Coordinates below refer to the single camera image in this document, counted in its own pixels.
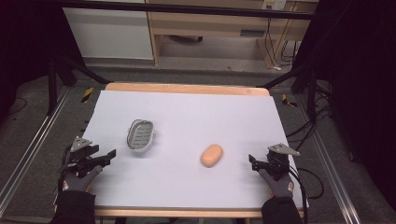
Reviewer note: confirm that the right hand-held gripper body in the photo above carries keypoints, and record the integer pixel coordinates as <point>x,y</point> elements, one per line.
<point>278,159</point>

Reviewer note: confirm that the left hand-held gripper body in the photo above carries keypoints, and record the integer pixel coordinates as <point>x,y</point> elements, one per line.
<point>83,152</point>

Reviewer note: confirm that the grey soap dish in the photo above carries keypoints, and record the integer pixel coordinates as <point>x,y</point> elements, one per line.
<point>140,135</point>

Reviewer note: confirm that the person's right hand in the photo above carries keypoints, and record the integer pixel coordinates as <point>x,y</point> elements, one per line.
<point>279,185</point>

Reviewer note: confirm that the person's left hand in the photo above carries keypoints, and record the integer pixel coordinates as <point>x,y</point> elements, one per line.
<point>78,182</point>

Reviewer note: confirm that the yellow black floor tape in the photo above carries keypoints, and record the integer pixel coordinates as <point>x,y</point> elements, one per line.
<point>288,101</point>
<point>87,95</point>

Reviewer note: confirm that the white table mat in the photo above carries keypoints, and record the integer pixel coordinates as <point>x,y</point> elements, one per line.
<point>186,124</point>

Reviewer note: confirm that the wooden table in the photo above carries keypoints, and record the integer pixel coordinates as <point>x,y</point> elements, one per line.
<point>186,89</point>

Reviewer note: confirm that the dark curtain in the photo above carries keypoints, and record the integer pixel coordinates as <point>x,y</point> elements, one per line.
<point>361,93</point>
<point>28,46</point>

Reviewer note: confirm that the white cabinet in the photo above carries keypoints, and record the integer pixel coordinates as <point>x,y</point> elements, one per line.
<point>109,34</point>

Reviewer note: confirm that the wooden desk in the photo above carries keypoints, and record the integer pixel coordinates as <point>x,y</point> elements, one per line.
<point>211,23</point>

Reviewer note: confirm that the metal floor rail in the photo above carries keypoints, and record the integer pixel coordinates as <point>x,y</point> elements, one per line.
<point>34,149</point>
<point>327,161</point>

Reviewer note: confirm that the black frame strut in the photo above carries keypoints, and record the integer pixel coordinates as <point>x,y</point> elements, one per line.
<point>310,93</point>
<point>52,84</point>

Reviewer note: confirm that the white wall socket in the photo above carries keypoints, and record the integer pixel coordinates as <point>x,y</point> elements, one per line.
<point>274,3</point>

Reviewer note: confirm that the black frame crossbar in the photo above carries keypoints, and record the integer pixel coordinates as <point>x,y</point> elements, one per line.
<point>186,9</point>

